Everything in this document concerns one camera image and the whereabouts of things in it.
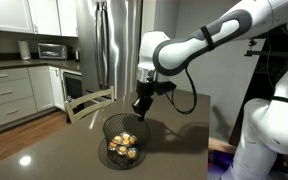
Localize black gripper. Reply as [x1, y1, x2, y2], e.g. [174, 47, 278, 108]
[132, 81, 154, 121]

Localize gold candy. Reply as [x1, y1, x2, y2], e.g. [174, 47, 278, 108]
[122, 133, 137, 146]
[117, 146, 127, 155]
[127, 148, 138, 159]
[113, 135, 123, 144]

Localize black wire mesh basket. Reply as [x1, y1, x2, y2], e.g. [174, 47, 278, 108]
[99, 113, 151, 170]

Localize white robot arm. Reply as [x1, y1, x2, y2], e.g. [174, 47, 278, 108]
[133, 0, 288, 180]

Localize stainless steel refrigerator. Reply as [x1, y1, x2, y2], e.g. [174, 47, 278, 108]
[75, 0, 143, 98]

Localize silver toaster oven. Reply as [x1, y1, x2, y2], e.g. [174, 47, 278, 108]
[38, 43, 67, 60]

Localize white lower kitchen cabinets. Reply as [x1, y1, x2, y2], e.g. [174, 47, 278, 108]
[0, 66, 59, 126]

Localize white kitchen cabinets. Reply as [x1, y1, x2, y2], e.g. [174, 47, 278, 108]
[0, 66, 59, 126]
[0, 0, 78, 37]

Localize white paper towel roll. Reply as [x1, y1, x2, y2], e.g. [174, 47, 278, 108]
[18, 41, 31, 60]

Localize white upper kitchen cabinets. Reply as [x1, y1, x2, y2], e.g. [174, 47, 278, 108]
[0, 0, 78, 37]

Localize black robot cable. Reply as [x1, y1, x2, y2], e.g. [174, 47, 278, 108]
[165, 66, 198, 115]

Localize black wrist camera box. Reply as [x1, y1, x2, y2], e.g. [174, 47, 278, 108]
[154, 81, 176, 95]

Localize black camera on stand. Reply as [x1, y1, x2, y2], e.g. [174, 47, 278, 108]
[245, 34, 288, 58]

